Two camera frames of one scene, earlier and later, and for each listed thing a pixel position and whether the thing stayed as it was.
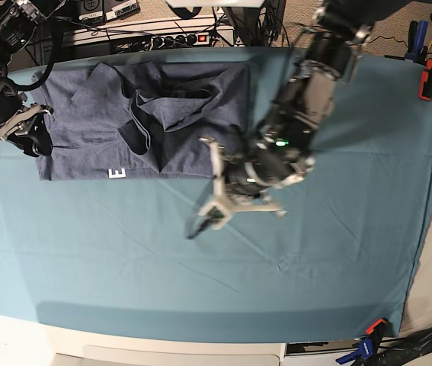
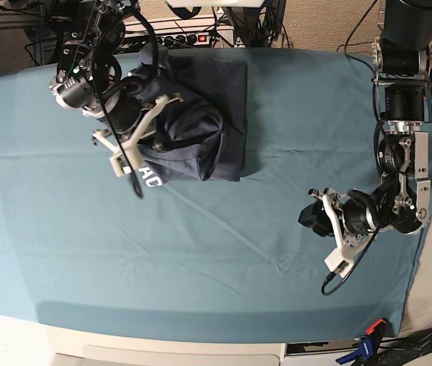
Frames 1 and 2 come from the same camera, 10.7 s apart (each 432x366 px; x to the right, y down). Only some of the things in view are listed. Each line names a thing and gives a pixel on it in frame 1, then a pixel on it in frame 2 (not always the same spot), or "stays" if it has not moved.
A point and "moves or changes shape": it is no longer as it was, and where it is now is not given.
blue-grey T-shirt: x=140 y=120 moves or changes shape
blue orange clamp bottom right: x=368 y=346 stays
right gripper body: x=4 y=107 to x=126 y=112
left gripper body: x=251 y=174 to x=356 y=216
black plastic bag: x=394 y=350 stays
